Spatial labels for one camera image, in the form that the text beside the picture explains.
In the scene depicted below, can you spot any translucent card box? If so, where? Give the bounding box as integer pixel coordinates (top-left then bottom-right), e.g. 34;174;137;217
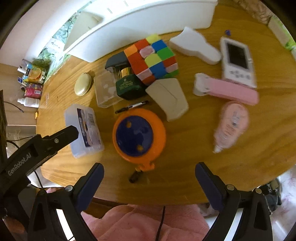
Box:
64;104;104;159

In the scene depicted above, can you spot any black marker pen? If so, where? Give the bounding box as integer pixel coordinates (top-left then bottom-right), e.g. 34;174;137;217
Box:
115;100;149;114

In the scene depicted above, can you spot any orange blue tape measure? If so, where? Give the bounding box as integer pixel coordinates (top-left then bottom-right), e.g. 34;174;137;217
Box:
112;108;167;172

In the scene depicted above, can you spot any dark green jar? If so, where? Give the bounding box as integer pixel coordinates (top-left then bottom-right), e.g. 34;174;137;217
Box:
115;67;146;100

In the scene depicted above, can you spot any pink correction tape dispenser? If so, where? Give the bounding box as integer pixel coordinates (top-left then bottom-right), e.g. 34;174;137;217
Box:
213;101;249;153

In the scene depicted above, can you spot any multicolour puzzle cube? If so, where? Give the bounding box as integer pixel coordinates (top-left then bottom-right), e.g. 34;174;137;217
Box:
124;34;179;85

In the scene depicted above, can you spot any pink hair roller brush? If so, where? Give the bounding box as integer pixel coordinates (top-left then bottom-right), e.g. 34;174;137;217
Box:
193;73;259;106

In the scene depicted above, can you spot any white spray bottle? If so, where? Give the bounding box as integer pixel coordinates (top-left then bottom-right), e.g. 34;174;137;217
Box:
17;97;40;108

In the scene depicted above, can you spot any pink red packet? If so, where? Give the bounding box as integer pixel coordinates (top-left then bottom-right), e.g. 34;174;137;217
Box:
24;83;43;99

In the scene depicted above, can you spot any gold oval compact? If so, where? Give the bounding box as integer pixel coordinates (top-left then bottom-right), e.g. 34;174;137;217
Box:
74;73;92;96

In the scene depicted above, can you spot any clear plastic box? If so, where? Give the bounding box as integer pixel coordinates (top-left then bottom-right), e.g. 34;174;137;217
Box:
94;70;122;108

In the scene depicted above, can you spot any pink clothing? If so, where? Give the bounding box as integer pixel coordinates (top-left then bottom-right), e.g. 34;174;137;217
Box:
81;204;209;240

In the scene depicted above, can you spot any black power adapter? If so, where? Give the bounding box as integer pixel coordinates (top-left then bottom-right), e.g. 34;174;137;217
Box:
105;51;129;70

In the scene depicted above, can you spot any white plastic storage bin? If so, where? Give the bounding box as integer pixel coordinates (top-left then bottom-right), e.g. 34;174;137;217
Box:
64;1;218;62

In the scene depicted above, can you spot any white handheld game console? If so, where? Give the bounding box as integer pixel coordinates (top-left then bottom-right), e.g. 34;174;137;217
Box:
220;37;257;88

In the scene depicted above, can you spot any white foam piece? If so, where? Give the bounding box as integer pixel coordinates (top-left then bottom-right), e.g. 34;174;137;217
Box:
169;27;222;65

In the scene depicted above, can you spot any small blue pin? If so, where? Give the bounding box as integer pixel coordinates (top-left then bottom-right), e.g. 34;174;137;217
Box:
225;30;231;36

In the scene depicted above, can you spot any green tissue box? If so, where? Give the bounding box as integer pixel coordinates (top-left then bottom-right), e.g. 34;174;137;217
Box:
268;16;295;59

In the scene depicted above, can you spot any black cable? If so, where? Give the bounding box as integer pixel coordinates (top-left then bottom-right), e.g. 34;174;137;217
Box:
155;206;166;241

